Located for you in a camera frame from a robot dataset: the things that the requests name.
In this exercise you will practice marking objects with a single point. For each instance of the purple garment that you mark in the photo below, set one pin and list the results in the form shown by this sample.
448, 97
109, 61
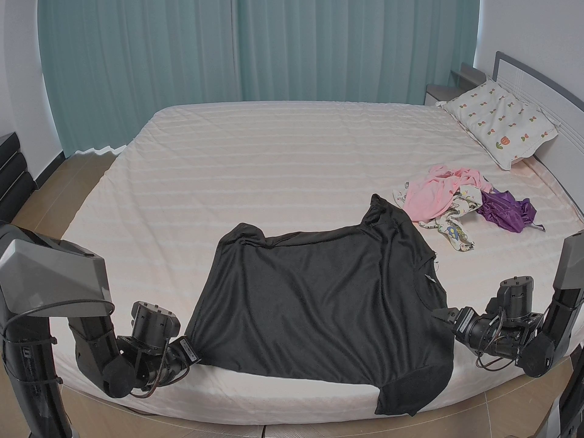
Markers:
502, 210

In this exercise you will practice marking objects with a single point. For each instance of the bed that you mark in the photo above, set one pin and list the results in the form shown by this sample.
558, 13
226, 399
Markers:
273, 162

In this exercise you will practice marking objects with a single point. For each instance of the black T-shirt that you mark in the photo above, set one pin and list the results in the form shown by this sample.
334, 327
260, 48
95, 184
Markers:
310, 308

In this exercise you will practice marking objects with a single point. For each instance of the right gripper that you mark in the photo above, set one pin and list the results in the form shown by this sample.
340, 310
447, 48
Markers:
470, 329

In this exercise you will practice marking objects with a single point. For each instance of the pink garment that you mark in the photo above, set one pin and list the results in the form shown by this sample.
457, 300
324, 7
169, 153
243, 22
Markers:
429, 199

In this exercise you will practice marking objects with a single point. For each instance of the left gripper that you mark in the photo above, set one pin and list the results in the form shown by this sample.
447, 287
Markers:
185, 354

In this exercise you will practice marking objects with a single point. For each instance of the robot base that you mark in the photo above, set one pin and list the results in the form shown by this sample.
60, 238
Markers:
554, 422

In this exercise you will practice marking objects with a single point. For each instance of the white printed pillow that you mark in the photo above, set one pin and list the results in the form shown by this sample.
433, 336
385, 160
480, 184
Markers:
497, 117

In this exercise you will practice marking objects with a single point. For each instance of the black chest of drawers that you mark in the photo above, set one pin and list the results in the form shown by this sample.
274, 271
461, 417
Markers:
11, 171

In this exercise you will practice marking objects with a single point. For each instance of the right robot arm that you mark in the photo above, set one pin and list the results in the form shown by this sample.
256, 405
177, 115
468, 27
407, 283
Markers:
568, 281

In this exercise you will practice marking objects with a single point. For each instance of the white printed garment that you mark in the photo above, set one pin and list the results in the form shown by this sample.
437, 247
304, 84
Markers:
456, 233

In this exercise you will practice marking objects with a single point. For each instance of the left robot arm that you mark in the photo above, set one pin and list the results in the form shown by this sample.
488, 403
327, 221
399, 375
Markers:
41, 267

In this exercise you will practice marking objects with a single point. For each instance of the grey bedside table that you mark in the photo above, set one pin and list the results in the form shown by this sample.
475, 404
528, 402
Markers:
440, 91

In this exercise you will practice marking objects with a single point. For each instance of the blue-green curtain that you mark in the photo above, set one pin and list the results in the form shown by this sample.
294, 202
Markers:
182, 39

